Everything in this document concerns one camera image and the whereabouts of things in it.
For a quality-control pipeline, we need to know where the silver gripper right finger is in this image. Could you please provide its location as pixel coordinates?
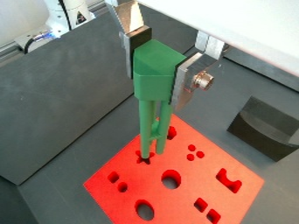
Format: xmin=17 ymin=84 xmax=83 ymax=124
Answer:
xmin=171 ymin=31 xmax=228 ymax=110

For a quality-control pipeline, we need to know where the dark grey raised panel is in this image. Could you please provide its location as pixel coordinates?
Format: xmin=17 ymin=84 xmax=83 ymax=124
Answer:
xmin=0 ymin=14 xmax=132 ymax=185

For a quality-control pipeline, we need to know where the black block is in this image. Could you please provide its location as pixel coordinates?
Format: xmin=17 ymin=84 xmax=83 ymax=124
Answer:
xmin=228 ymin=97 xmax=299 ymax=162

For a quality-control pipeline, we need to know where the green three prong object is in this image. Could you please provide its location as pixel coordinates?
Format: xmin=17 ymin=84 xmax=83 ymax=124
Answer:
xmin=133 ymin=39 xmax=185 ymax=159

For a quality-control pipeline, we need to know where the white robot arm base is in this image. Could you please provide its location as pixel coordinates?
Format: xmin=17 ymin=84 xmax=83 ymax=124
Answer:
xmin=14 ymin=0 xmax=95 ymax=47

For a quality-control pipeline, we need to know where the red board with cutout holes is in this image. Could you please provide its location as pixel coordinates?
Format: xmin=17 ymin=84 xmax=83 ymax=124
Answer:
xmin=84 ymin=116 xmax=264 ymax=224

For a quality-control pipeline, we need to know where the aluminium frame rail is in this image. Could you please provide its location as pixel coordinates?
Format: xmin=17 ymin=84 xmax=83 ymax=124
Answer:
xmin=224 ymin=48 xmax=299 ymax=93

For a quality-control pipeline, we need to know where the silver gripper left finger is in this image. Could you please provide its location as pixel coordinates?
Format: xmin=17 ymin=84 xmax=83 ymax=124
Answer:
xmin=105 ymin=0 xmax=152 ymax=79

